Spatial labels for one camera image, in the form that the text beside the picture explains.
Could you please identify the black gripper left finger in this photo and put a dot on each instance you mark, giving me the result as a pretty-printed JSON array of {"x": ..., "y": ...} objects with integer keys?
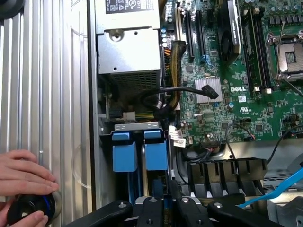
[{"x": 150, "y": 212}]

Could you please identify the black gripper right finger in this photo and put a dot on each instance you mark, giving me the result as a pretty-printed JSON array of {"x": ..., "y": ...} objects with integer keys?
[{"x": 189, "y": 212}]

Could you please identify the blue disk carrier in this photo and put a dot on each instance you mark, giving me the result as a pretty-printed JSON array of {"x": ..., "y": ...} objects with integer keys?
[{"x": 124, "y": 158}]

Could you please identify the grey metal disk bay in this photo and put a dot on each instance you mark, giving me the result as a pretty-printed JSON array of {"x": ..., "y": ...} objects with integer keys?
[{"x": 136, "y": 126}]

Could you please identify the person's right hand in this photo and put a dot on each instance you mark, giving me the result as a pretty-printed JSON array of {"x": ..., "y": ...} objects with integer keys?
[{"x": 35, "y": 218}]

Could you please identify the person's left hand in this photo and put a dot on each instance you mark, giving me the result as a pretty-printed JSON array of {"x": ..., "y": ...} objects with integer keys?
[{"x": 21, "y": 175}]

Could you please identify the black plastic fan shroud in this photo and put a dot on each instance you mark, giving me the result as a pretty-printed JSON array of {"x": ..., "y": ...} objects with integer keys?
[{"x": 225, "y": 170}]

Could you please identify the clear round plastic disc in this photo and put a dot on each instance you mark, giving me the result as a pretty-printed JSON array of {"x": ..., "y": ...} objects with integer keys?
[
  {"x": 82, "y": 165},
  {"x": 79, "y": 19}
]

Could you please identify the open PC case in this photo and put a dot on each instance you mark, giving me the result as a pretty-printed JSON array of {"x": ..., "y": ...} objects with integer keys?
[{"x": 251, "y": 149}]

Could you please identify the green motherboard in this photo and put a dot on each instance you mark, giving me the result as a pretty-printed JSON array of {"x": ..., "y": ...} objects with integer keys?
[{"x": 260, "y": 118}]

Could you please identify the silver chipset heatsink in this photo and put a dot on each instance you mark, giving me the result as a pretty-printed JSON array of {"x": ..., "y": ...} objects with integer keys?
[{"x": 201, "y": 92}]

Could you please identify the silver power supply unit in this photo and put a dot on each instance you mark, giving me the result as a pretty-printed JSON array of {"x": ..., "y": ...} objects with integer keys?
[{"x": 127, "y": 52}]

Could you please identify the black RAM slot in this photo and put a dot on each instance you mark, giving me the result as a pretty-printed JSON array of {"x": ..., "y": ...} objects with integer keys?
[{"x": 262, "y": 59}]

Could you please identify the black graphics card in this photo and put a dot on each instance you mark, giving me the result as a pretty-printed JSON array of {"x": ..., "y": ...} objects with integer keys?
[{"x": 228, "y": 42}]

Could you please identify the black expansion slot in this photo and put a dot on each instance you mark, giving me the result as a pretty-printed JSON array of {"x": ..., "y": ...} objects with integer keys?
[
  {"x": 189, "y": 35},
  {"x": 200, "y": 35}
]

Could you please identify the CPU socket with levers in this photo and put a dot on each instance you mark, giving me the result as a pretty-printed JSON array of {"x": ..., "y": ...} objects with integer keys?
[{"x": 290, "y": 56}]

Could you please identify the beige expansion slot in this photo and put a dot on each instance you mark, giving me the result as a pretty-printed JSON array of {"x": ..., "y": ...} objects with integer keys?
[{"x": 179, "y": 23}]

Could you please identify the black round object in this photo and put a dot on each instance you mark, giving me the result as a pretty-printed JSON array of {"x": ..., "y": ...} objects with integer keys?
[{"x": 10, "y": 7}]

